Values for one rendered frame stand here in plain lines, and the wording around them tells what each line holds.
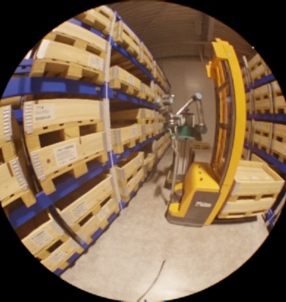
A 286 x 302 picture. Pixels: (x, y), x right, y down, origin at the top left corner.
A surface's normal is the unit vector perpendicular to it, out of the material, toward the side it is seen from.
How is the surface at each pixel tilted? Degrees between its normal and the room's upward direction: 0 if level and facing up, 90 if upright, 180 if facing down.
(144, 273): 0
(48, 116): 90
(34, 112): 90
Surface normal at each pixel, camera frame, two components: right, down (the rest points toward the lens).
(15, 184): 0.91, 0.10
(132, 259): -0.04, -0.95
